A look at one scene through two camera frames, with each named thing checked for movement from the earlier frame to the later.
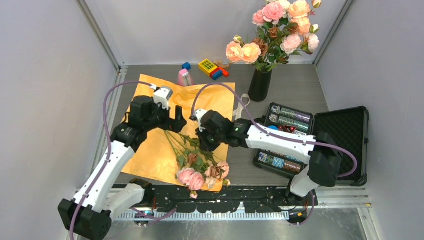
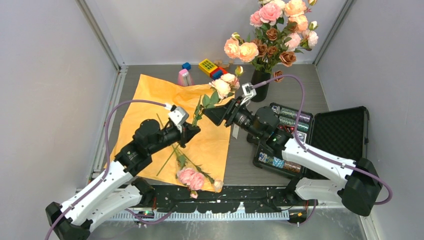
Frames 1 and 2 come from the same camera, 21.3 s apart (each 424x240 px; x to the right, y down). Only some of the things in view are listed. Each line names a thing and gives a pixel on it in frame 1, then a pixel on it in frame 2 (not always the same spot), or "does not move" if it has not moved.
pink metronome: x=184 y=78 does not move
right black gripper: x=205 y=144 → x=218 y=114
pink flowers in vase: x=284 y=29 does not move
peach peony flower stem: x=238 y=51 does not move
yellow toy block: x=207 y=66 does not move
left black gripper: x=179 y=121 → x=186 y=133
